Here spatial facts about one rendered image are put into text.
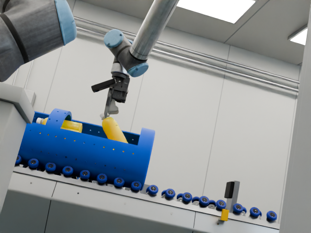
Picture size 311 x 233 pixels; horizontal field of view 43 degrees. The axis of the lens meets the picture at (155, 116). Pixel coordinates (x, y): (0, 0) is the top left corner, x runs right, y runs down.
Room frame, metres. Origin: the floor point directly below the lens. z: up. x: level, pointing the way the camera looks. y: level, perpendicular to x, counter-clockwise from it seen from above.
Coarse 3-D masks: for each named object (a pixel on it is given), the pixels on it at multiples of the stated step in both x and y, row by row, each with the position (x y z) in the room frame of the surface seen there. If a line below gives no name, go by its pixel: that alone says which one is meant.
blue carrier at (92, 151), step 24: (48, 120) 1.70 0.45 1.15; (72, 120) 1.90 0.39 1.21; (24, 144) 1.70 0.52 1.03; (48, 144) 1.69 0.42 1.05; (72, 144) 1.69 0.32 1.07; (96, 144) 1.69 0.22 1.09; (120, 144) 1.70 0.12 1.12; (144, 144) 1.70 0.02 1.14; (96, 168) 1.73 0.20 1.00; (120, 168) 1.71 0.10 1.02; (144, 168) 1.71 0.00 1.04
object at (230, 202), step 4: (228, 184) 1.84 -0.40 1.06; (232, 184) 1.80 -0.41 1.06; (236, 184) 1.80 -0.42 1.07; (228, 188) 1.83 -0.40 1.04; (232, 188) 1.80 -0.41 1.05; (236, 188) 1.80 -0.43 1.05; (228, 192) 1.82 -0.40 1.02; (232, 192) 1.80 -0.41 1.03; (236, 192) 1.80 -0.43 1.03; (224, 196) 1.88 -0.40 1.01; (228, 196) 1.80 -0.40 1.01; (232, 196) 1.80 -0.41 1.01; (236, 196) 1.80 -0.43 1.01; (228, 200) 1.86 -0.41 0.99; (232, 200) 1.80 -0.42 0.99; (236, 200) 1.80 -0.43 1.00; (228, 204) 1.85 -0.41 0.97; (232, 204) 1.80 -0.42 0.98; (228, 208) 1.83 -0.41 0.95; (232, 208) 1.80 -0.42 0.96
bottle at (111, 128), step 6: (108, 120) 1.75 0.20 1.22; (114, 120) 1.76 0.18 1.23; (102, 126) 1.77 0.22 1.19; (108, 126) 1.75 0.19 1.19; (114, 126) 1.75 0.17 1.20; (108, 132) 1.75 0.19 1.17; (114, 132) 1.75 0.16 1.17; (120, 132) 1.76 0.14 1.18; (108, 138) 1.77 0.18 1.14; (114, 138) 1.75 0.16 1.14; (120, 138) 1.75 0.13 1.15
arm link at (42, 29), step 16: (16, 0) 1.04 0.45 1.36; (32, 0) 1.03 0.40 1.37; (48, 0) 1.04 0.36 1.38; (64, 0) 1.04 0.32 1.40; (16, 16) 1.01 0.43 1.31; (32, 16) 1.02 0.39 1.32; (48, 16) 1.03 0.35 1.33; (64, 16) 1.04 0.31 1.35; (32, 32) 1.03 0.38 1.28; (48, 32) 1.04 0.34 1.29; (64, 32) 1.07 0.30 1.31; (32, 48) 1.05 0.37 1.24; (48, 48) 1.08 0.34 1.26
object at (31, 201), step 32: (32, 192) 1.69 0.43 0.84; (64, 192) 1.70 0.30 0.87; (96, 192) 1.71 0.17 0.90; (0, 224) 1.74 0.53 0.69; (32, 224) 1.73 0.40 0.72; (64, 224) 1.72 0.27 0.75; (96, 224) 1.72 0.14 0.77; (128, 224) 1.71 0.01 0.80; (160, 224) 1.70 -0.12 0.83; (192, 224) 1.71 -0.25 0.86; (224, 224) 1.72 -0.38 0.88
